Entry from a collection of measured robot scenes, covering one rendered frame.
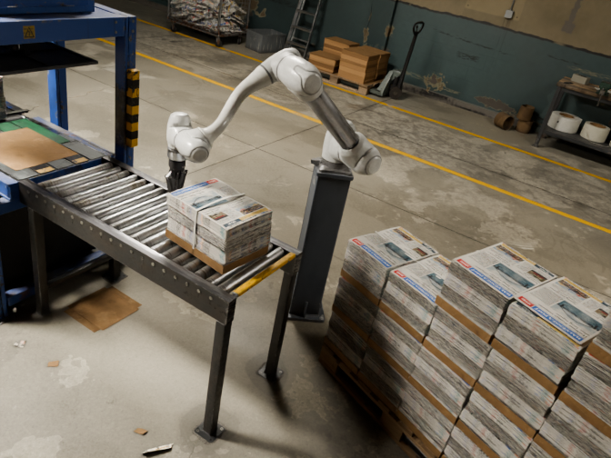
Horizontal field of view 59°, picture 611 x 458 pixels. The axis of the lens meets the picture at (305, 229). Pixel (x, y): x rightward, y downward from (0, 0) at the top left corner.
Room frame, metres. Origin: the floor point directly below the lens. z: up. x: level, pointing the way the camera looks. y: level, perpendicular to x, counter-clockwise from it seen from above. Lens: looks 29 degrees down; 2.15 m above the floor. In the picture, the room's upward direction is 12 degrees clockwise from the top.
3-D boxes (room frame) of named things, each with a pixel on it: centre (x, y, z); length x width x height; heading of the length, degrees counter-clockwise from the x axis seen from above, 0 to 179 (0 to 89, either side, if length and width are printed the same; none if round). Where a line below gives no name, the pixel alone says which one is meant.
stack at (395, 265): (2.05, -0.75, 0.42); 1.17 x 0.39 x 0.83; 43
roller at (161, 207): (2.27, 0.78, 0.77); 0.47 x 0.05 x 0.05; 153
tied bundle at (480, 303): (1.95, -0.84, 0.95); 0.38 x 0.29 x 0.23; 133
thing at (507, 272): (1.94, -0.84, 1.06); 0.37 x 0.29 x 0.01; 133
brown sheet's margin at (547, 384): (1.73, -1.04, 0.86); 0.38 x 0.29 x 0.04; 132
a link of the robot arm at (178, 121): (2.19, 0.62, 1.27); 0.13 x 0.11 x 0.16; 38
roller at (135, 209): (2.30, 0.83, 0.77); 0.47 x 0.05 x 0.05; 153
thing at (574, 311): (1.75, -1.06, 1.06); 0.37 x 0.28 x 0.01; 132
